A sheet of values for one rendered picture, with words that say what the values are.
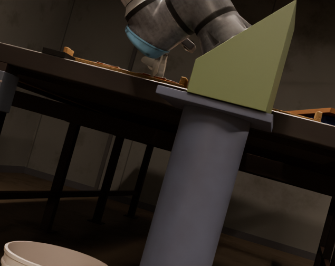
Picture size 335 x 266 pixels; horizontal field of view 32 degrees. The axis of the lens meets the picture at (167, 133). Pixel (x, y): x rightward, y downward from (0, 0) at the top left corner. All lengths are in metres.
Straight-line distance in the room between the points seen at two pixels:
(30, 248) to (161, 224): 0.52
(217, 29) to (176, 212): 0.44
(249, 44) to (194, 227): 0.43
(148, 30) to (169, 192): 0.41
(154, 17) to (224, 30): 0.19
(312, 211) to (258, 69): 5.59
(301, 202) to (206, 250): 5.47
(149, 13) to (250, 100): 0.37
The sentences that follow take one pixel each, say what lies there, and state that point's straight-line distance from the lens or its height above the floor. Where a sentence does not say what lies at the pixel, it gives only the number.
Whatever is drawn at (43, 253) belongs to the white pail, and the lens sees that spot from 1.80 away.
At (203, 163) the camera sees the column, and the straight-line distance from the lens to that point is 1.36.
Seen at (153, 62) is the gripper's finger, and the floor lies 0.98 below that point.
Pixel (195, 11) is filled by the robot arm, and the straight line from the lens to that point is 1.46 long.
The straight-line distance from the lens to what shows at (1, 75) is 1.85.
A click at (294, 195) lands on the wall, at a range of 6.83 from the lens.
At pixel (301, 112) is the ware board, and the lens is 2.44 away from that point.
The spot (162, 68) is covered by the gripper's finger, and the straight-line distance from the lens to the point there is 1.93.
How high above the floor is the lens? 0.73
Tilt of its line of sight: 2 degrees up
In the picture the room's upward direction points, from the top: 16 degrees clockwise
